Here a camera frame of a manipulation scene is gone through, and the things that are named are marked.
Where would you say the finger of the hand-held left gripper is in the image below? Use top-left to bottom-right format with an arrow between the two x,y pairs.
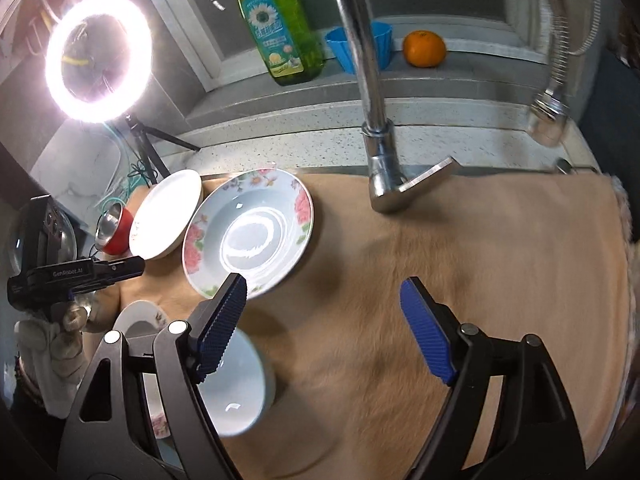
95,256 -> 147,290

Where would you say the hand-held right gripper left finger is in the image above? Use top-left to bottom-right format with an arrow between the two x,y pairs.
57,272 -> 249,480

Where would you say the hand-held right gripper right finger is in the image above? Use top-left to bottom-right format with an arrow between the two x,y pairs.
400,276 -> 587,480

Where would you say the red steel bowl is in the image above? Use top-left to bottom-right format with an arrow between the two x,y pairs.
94,203 -> 135,255

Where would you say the small floral bowl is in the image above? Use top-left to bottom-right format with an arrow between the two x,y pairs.
112,300 -> 173,443

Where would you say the white plate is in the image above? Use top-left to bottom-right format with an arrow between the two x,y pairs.
128,169 -> 203,261

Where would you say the white bowl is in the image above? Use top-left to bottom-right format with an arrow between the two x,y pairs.
197,329 -> 277,437

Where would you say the large floral plate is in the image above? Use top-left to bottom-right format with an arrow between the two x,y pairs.
181,168 -> 315,300

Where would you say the person's left hand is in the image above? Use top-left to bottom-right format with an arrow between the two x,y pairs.
14,300 -> 93,402

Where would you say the beige towel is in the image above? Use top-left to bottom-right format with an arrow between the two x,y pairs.
82,170 -> 633,480

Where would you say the black tripod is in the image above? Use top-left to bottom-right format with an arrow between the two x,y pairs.
122,115 -> 201,186

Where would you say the chrome faucet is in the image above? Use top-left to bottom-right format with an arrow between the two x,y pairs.
326,0 -> 461,215

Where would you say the orange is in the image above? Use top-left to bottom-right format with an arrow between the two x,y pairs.
403,30 -> 447,68

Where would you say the green dish soap bottle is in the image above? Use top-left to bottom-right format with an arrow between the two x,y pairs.
236,0 -> 326,87

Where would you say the blue cup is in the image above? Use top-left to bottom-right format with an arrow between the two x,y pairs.
325,21 -> 393,75

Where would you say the teal cable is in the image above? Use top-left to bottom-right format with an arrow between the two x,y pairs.
97,125 -> 153,211

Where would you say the white cable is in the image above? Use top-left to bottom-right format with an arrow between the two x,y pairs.
102,127 -> 127,201

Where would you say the ring light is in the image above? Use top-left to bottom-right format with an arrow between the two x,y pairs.
45,0 -> 153,123

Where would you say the pull-out sprayer hose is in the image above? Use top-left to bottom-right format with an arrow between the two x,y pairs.
520,0 -> 603,148

